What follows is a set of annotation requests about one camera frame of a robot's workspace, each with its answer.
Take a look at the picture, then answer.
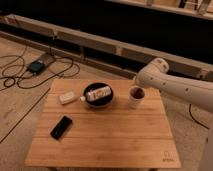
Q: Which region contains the dark red pepper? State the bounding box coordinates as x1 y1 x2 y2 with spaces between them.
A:
131 89 145 99

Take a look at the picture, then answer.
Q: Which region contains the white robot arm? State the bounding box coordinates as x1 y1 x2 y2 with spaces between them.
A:
134 58 213 171

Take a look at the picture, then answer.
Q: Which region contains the white ceramic cup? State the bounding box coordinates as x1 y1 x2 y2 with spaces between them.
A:
129 86 145 108

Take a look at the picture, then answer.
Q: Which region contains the white plastic bottle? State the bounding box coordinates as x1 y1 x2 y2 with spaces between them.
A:
80 86 111 102

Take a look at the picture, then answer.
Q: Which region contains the black bowl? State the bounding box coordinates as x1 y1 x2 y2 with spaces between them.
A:
80 83 114 108

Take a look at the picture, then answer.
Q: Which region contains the small white box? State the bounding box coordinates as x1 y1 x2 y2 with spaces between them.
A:
59 92 76 105

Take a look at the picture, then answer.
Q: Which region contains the wooden table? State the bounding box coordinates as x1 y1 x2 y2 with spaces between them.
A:
25 79 181 168

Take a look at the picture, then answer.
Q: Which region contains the black rectangular device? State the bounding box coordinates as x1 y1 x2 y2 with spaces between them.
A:
50 116 72 140

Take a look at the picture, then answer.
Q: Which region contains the blue power adapter box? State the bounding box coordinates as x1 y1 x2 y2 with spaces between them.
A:
27 61 45 74

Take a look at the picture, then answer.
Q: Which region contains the black cable at right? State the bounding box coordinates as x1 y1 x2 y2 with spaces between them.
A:
188 103 211 130

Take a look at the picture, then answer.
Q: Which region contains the long wooden rail frame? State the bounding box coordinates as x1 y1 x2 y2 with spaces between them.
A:
0 15 213 81

